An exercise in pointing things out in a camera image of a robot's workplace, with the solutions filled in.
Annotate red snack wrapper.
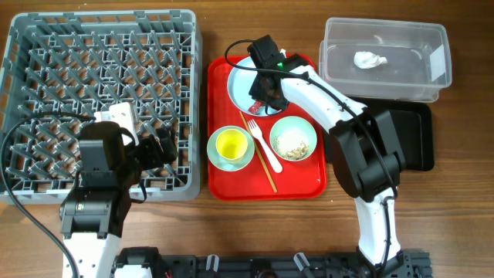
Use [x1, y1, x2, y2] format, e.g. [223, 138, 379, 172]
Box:
[248, 101, 264, 115]

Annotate white round plate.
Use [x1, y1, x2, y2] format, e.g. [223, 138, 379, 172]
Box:
[227, 67, 280, 117]

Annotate white plastic fork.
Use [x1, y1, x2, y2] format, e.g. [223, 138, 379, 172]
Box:
[247, 120, 283, 173]

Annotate wooden chopstick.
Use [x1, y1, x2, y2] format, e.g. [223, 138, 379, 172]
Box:
[239, 111, 278, 193]

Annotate mint green bowl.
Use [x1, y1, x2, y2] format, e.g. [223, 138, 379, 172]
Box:
[269, 116, 318, 161]

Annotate yellow plastic cup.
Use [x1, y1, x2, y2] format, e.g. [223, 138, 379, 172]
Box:
[215, 128, 248, 162]

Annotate light blue bowl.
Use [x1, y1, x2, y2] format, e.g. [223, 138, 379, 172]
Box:
[207, 126, 254, 172]

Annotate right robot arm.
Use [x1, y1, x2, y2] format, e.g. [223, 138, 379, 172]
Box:
[249, 52, 405, 269]

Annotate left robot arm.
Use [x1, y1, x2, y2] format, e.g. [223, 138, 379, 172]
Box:
[59, 121, 178, 277]

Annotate grey dishwasher rack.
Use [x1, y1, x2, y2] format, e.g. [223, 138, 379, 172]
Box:
[1, 9, 203, 205]

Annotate red plastic tray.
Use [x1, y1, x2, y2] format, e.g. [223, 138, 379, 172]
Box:
[207, 58, 327, 202]

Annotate rice and peanut scraps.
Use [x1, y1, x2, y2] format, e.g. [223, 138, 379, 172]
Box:
[275, 130, 310, 161]

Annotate crumpled white tissue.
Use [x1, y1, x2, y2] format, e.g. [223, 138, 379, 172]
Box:
[354, 52, 387, 70]

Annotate clear plastic bin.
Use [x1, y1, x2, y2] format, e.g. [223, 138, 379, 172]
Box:
[319, 17, 452, 103]

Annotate black plastic tray bin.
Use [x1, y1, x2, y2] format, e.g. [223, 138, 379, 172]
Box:
[351, 97, 435, 171]

